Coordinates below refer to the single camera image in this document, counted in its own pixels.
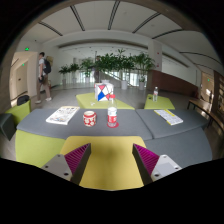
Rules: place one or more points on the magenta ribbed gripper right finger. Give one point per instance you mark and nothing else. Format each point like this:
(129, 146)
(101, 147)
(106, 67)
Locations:
(153, 167)

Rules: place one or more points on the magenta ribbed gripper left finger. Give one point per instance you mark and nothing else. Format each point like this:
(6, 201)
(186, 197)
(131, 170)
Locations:
(70, 166)

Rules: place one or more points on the clear water bottle red cap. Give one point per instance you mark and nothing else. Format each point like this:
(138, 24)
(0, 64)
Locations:
(112, 110)

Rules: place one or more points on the distant clear water bottle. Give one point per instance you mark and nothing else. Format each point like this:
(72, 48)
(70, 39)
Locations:
(155, 94)

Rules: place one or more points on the open magazine on left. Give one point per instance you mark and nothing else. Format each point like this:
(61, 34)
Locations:
(63, 115)

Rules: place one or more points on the red white patterned mug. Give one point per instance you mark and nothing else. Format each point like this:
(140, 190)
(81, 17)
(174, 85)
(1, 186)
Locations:
(89, 118)

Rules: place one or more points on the yellow booklet on right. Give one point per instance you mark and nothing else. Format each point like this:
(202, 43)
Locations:
(169, 117)

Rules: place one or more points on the red round coaster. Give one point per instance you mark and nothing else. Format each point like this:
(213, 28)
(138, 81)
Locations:
(114, 125)

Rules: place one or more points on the yellow-green ottoman with bottle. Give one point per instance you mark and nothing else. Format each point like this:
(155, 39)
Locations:
(160, 103)

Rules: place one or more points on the yellow-green ottoman with cube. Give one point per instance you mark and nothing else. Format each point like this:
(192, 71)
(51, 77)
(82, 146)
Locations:
(88, 101)

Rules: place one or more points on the green chair at left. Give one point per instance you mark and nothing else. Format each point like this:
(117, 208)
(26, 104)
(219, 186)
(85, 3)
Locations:
(20, 112)

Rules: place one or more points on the dark grey chair at left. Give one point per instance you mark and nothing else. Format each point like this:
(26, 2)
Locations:
(7, 127)

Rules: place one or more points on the wooden bench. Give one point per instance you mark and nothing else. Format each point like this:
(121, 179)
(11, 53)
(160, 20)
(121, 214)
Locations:
(206, 108)

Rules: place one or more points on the white red blue cube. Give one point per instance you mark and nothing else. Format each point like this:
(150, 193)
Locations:
(103, 91)

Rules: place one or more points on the person with black backpack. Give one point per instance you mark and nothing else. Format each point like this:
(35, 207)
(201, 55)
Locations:
(42, 81)

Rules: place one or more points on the row of potted plants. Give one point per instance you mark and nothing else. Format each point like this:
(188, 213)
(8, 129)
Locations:
(110, 62)

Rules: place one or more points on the wooden bookshelf at right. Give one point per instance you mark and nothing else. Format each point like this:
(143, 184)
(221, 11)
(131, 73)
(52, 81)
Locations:
(218, 99)

